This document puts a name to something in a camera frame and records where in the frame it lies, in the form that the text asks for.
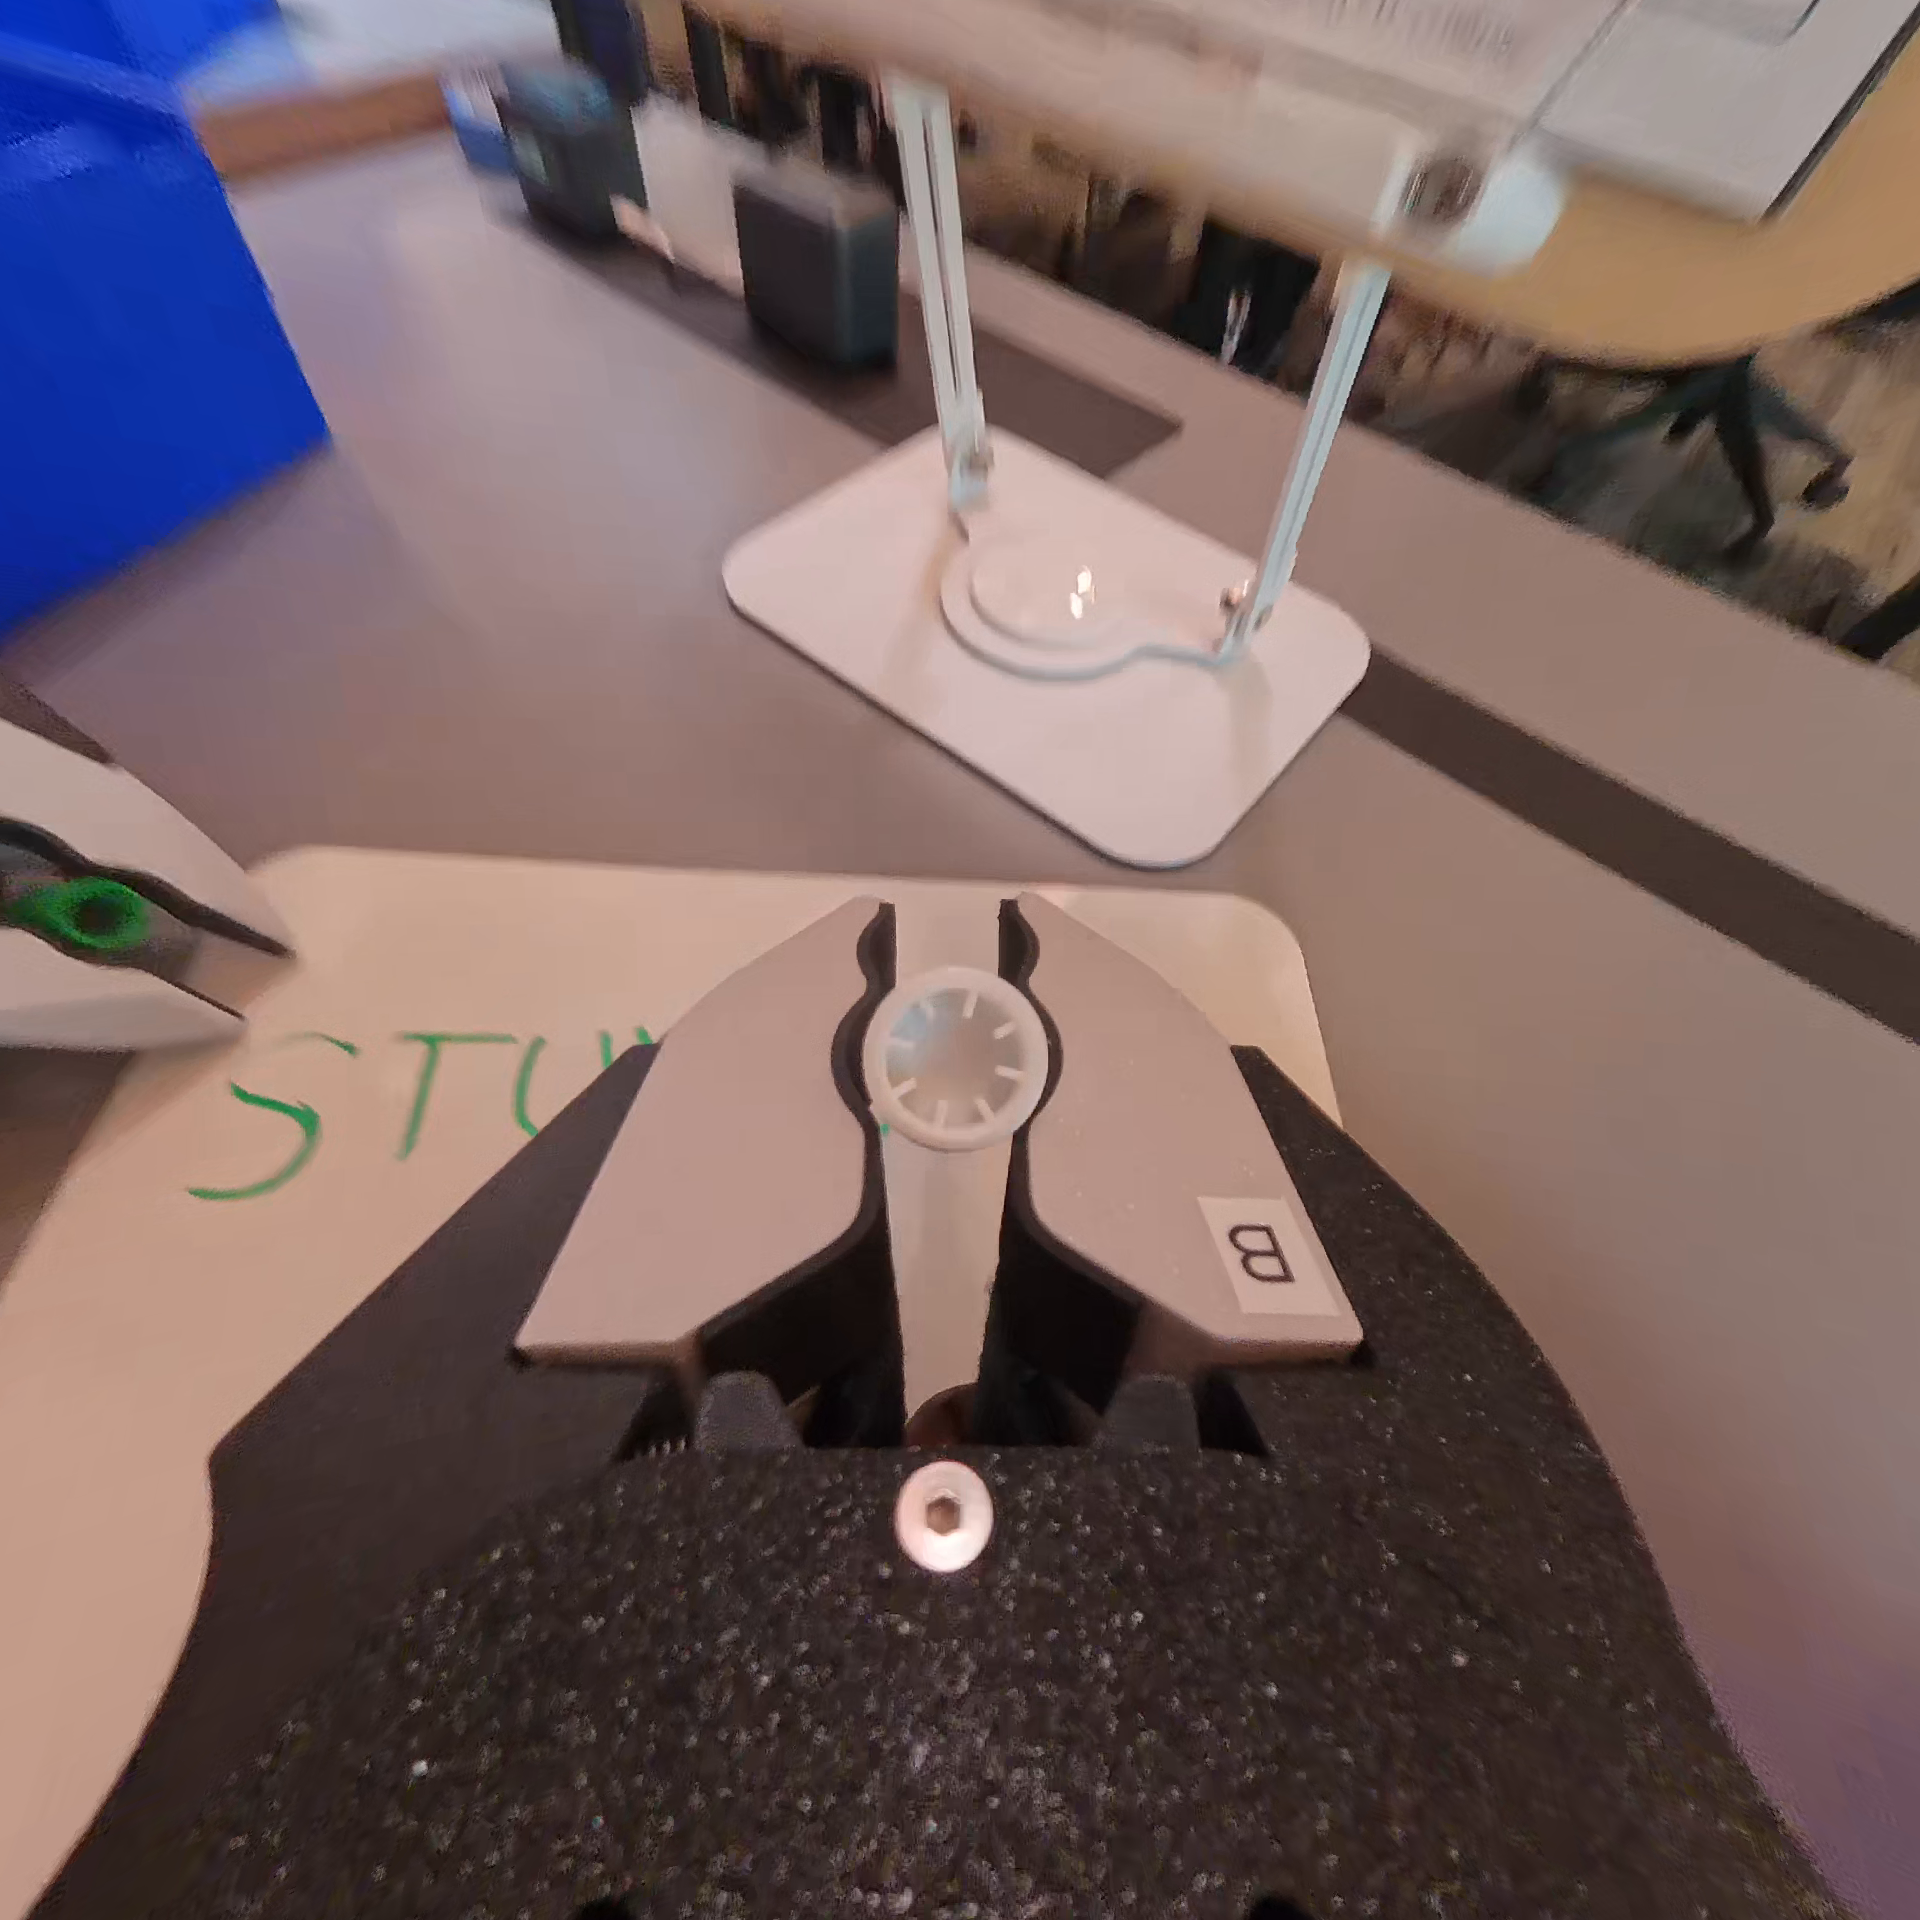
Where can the green marker cap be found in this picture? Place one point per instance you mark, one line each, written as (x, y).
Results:
(91, 915)

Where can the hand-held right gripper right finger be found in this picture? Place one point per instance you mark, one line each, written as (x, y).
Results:
(1156, 1141)

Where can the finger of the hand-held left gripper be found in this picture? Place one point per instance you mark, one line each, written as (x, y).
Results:
(107, 997)
(136, 840)

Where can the blue plastic bin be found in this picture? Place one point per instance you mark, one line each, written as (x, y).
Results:
(120, 329)
(120, 15)

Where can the black office chair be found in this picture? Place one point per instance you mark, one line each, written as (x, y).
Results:
(1741, 435)

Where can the wooden sign board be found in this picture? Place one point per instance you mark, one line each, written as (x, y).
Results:
(1724, 284)

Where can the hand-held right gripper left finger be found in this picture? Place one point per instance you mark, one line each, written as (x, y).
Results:
(705, 1184)

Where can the dark grey charger box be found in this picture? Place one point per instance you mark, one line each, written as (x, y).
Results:
(820, 271)

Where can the white whiteboard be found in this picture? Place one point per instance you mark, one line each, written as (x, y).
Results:
(451, 961)

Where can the wooden edged side table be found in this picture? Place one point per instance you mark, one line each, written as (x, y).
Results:
(329, 120)

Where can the black and blue battery stack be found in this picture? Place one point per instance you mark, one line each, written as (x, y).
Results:
(571, 142)

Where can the white metal stand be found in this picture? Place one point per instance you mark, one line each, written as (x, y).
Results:
(1171, 750)

